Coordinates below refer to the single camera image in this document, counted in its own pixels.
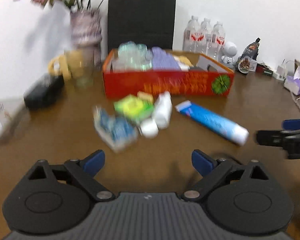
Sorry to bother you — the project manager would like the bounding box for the blue white toothpaste tube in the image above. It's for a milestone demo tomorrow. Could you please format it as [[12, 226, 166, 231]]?
[[175, 101, 249, 146]]

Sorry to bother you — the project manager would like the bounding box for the blue blister pack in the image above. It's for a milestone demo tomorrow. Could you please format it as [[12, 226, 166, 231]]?
[[93, 106, 138, 152]]

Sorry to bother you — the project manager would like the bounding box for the purple tissue pack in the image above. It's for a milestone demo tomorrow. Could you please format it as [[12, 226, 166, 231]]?
[[283, 66, 300, 96]]

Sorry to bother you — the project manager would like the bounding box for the red green small box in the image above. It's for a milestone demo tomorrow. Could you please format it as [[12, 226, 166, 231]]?
[[256, 63, 273, 76]]

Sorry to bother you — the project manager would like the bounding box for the white spray bottle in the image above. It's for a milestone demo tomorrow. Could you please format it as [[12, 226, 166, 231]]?
[[152, 91, 173, 129]]

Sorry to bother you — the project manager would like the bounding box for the white contact lens case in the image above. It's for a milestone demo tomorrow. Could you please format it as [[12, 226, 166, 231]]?
[[139, 118, 159, 139]]

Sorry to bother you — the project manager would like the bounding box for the green tissue pack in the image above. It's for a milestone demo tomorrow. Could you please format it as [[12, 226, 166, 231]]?
[[114, 95, 154, 125]]

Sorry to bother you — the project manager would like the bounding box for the black sauce pouch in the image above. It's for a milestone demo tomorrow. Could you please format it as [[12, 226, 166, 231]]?
[[236, 37, 260, 75]]

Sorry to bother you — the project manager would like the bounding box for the beige eraser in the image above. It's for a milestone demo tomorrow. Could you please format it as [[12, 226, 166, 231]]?
[[137, 91, 154, 104]]

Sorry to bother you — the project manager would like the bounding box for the white robot figurine speaker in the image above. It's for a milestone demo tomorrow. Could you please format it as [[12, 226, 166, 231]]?
[[221, 41, 237, 68]]

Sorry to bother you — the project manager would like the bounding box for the red cardboard tray box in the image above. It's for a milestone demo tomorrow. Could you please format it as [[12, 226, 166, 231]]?
[[102, 49, 234, 99]]

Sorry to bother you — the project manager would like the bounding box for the yellow mug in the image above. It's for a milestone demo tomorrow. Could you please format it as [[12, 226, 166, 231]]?
[[47, 50, 85, 80]]

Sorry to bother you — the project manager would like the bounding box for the plush corgi toy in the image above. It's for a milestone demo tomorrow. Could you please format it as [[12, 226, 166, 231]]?
[[174, 56, 193, 71]]

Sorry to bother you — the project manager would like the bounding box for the clear glass cup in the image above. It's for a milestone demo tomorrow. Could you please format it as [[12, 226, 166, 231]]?
[[64, 48, 94, 88]]

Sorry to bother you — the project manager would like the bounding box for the right water bottle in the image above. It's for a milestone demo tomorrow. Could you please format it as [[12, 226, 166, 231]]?
[[207, 21, 225, 61]]

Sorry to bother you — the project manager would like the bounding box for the water bottle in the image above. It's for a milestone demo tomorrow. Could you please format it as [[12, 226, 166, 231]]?
[[207, 21, 225, 61], [196, 18, 212, 54], [183, 15, 200, 53]]

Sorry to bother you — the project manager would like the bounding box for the middle water bottle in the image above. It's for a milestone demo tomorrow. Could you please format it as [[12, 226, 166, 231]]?
[[196, 18, 212, 54]]

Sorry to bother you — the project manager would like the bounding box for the crumpled clear plastic wrap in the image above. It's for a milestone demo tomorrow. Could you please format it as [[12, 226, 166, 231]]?
[[112, 41, 153, 72]]

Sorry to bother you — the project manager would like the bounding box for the left water bottle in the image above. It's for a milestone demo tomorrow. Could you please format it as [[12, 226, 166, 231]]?
[[183, 15, 200, 53]]

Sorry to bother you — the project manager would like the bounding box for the purple textured vase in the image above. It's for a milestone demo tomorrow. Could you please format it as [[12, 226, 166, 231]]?
[[70, 9, 102, 66]]

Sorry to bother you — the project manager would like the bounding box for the black paper bag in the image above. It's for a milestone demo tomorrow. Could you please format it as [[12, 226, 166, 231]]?
[[107, 0, 176, 51]]

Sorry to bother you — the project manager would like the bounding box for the white wall charger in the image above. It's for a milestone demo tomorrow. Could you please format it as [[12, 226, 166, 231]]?
[[273, 59, 295, 81]]

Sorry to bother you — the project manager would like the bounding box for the purple drawstring pouch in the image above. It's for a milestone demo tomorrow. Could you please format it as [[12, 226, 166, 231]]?
[[151, 47, 181, 71]]

